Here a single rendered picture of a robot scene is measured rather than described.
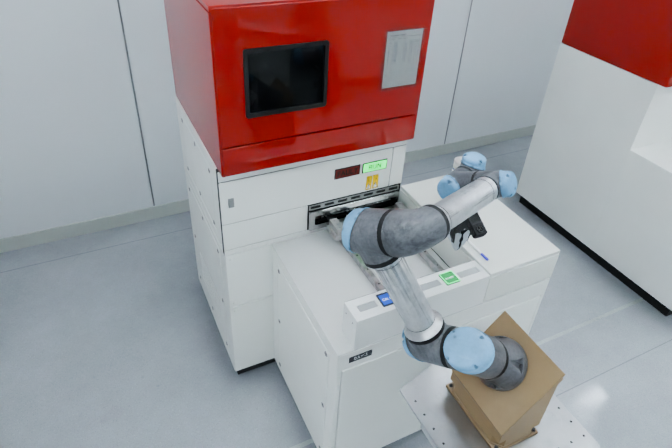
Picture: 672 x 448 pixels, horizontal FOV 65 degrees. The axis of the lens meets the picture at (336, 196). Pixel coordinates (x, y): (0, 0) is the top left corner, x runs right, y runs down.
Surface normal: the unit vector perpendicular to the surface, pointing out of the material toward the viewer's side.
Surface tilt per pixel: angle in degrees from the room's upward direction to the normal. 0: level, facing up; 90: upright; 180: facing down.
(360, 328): 90
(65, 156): 90
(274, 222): 90
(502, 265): 0
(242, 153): 90
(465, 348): 45
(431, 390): 0
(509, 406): 49
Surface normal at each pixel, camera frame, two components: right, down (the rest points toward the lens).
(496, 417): -0.65, -0.38
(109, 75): 0.44, 0.53
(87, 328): 0.05, -0.82
